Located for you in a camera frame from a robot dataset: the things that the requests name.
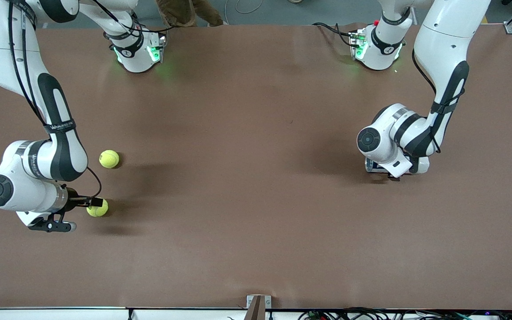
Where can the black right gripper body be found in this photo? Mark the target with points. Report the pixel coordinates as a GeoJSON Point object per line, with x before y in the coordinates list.
{"type": "Point", "coordinates": [73, 197]}

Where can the white blue tennis ball can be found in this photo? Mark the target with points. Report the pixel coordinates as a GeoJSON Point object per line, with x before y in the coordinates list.
{"type": "Point", "coordinates": [422, 166]}

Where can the yellow tennis ball black print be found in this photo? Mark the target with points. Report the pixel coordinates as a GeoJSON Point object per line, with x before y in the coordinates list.
{"type": "Point", "coordinates": [98, 212]}

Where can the plain yellow tennis ball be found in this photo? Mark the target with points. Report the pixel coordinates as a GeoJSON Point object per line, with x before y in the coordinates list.
{"type": "Point", "coordinates": [109, 159]}

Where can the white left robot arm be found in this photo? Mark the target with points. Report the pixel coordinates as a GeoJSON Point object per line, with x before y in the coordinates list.
{"type": "Point", "coordinates": [442, 40]}

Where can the person in brown trousers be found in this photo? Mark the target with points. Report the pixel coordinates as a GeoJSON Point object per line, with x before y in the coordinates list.
{"type": "Point", "coordinates": [180, 13]}

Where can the metal table edge bracket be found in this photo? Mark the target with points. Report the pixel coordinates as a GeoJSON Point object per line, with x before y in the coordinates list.
{"type": "Point", "coordinates": [250, 302]}

